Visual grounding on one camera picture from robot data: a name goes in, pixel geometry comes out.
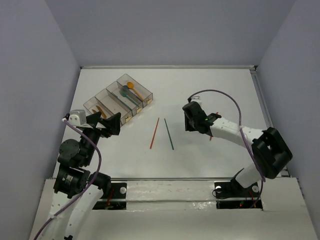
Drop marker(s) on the blue spoon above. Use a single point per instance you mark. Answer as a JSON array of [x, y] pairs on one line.
[[132, 93]]

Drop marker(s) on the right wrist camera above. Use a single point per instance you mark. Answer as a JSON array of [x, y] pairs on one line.
[[196, 99]]

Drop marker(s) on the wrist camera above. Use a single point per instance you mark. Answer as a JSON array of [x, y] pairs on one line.
[[75, 117], [196, 99]]

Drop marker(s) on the orange spoon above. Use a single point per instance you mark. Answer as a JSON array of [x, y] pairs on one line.
[[131, 86]]

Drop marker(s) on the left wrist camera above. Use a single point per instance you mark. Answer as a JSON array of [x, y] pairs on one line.
[[75, 117]]

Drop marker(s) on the yellow knife in bin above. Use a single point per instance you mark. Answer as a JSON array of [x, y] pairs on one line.
[[101, 111]]

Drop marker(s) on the teal fork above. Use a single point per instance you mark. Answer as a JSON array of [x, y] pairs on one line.
[[124, 94]]

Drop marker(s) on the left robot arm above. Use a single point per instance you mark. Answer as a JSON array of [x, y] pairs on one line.
[[79, 184]]

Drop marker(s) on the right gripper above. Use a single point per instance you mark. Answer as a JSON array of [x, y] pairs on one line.
[[188, 125]]

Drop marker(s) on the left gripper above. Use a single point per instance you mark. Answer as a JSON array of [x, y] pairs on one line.
[[99, 128]]

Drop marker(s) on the teal chopstick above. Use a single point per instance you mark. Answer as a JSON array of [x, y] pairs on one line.
[[169, 135]]

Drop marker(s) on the orange chopstick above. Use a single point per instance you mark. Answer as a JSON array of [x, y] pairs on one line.
[[154, 133]]

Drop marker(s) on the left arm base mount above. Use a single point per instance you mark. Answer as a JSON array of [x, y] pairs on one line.
[[115, 199]]

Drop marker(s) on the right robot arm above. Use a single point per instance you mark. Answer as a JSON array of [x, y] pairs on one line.
[[268, 148]]

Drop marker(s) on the teal fork crosswise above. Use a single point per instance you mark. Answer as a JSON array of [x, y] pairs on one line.
[[123, 101]]

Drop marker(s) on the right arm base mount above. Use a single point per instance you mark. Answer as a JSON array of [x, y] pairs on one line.
[[243, 198]]

